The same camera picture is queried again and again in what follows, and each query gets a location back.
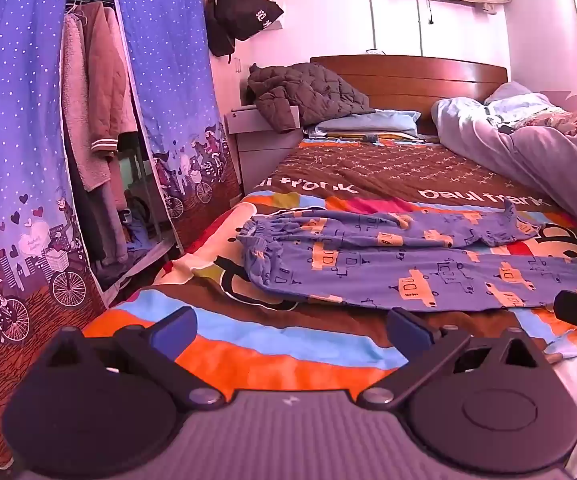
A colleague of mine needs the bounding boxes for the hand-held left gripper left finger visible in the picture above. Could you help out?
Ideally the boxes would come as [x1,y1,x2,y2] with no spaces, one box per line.
[43,306,226,408]

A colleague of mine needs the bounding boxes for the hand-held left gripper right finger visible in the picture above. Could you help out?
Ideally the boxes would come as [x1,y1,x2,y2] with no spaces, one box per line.
[357,307,549,409]

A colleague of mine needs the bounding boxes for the blue car-print pants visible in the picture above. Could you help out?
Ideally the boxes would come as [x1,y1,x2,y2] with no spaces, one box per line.
[237,197,577,313]

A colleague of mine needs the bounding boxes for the colourful printed blanket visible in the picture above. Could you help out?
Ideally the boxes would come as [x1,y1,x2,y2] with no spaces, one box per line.
[81,137,577,401]

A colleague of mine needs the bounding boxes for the dark hanging trousers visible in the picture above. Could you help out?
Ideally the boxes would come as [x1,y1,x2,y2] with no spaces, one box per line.
[63,135,129,267]

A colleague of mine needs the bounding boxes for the grey duvet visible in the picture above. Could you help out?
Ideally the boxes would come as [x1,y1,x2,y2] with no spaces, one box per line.
[431,95,577,246]

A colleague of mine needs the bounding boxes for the white nightstand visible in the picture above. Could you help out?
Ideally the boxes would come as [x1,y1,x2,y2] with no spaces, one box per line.
[224,105,301,198]

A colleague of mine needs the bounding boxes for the folded colourful bedsheet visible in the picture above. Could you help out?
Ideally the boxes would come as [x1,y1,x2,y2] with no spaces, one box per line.
[308,130,439,145]

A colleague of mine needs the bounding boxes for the light blue pillow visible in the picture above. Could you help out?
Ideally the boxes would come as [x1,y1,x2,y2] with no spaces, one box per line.
[313,110,421,138]

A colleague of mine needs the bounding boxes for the pale blue pillow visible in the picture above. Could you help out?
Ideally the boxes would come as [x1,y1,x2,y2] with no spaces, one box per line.
[485,80,536,107]

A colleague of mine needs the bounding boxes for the pink fleece coat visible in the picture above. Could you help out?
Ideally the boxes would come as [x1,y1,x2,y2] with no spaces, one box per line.
[61,12,106,193]

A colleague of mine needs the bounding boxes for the wooden headboard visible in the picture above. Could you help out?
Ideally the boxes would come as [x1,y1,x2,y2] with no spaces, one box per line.
[309,55,509,138]

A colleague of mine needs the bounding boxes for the pink quilted jacket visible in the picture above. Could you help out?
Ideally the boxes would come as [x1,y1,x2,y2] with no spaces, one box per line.
[83,1,140,153]

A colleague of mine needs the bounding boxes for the brown quilted jacket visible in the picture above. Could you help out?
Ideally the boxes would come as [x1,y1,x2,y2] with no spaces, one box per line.
[246,62,376,135]

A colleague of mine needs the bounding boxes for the narrow blue dotted wardrobe curtain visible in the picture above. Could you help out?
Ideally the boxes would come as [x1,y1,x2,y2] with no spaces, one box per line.
[106,0,243,256]

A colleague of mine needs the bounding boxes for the wide blue dotted wardrobe curtain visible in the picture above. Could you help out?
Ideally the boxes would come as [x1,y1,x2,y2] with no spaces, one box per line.
[0,0,106,471]

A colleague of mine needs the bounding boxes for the black tote bag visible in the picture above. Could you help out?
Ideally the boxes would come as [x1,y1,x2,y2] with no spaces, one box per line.
[204,0,285,58]

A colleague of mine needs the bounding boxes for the black wall cable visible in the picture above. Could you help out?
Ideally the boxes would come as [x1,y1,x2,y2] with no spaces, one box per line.
[419,0,436,56]

